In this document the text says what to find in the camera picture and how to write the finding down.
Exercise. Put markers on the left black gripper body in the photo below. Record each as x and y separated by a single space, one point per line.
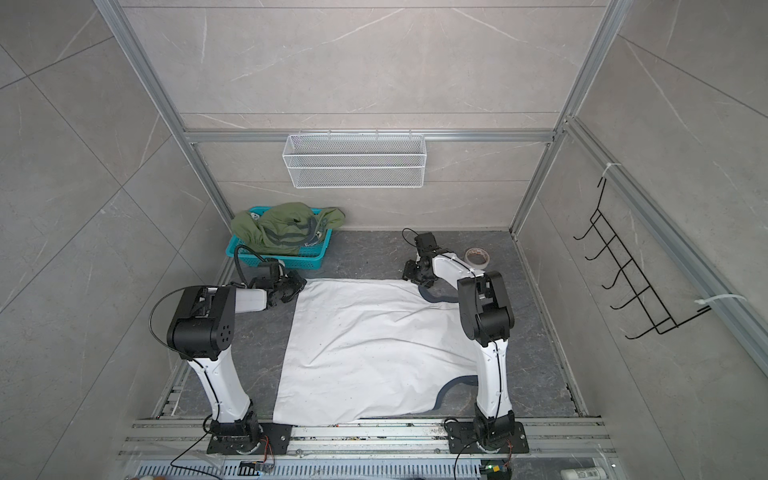
289 287

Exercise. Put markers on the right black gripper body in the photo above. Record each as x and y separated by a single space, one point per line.
415 272

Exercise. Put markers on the white tank top navy trim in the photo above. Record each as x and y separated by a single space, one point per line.
368 348

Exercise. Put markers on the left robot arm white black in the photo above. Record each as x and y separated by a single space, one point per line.
202 331

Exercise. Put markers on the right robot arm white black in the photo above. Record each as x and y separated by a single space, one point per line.
487 319

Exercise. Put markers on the green tank top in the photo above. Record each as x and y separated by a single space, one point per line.
286 228

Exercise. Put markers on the teal plastic basket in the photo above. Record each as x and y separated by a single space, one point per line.
308 259

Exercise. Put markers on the roll of masking tape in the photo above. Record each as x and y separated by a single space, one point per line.
477 258

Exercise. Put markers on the white bottle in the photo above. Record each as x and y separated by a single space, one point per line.
587 473

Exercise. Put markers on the white wire mesh shelf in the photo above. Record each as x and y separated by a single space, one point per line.
347 161

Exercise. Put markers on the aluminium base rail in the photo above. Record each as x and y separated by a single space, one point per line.
400 448

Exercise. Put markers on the black wire hook rack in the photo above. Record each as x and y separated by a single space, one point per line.
629 272

